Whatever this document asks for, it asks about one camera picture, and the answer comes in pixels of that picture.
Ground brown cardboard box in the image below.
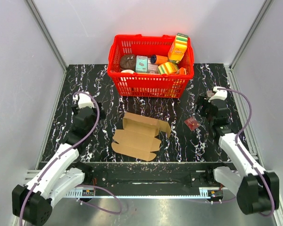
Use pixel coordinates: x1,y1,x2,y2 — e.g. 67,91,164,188
111,112,171,161

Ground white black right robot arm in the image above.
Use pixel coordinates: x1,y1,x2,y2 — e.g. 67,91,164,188
193,94,280,217

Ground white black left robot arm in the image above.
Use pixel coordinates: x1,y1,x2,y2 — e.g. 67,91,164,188
12,101,106,226

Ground pink white small box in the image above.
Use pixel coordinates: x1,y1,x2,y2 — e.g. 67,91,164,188
147,63,158,74

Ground teal white small box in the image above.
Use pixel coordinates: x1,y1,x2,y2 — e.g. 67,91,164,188
135,55,148,73

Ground small red plastic packet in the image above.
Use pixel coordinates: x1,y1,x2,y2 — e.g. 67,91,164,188
184,116,200,131

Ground small orange packet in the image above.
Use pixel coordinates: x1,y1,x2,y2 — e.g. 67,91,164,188
176,67,187,75

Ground red plastic shopping basket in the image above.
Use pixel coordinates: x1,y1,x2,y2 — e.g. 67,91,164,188
107,34,194,98

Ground white round lid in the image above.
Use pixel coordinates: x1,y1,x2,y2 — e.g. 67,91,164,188
121,69,135,74

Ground yellow green sponge pack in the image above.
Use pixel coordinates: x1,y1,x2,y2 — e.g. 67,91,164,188
158,62,179,75

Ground tall orange sponge pack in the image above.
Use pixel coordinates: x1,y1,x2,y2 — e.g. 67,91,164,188
167,33,188,64

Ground orange cylindrical can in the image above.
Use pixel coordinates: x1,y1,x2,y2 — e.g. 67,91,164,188
150,55,168,65

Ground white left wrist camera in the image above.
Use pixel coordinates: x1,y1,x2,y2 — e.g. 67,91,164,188
76,93,94,109

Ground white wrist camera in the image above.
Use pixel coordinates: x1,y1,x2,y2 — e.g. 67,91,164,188
76,93,94,109
208,86,228,103

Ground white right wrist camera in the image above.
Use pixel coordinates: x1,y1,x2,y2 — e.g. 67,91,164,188
208,86,228,103

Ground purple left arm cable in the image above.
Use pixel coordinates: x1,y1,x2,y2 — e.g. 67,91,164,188
18,91,122,226

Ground aluminium slotted rail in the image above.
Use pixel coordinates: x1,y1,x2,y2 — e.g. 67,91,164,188
23,169,241,200

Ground right aluminium frame post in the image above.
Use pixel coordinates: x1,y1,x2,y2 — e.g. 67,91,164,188
230,0,274,70

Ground aluminium frame post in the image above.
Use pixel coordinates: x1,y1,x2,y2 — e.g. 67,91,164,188
25,0,68,71
230,0,274,70

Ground left aluminium frame post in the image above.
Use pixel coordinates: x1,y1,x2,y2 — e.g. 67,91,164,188
25,0,68,71

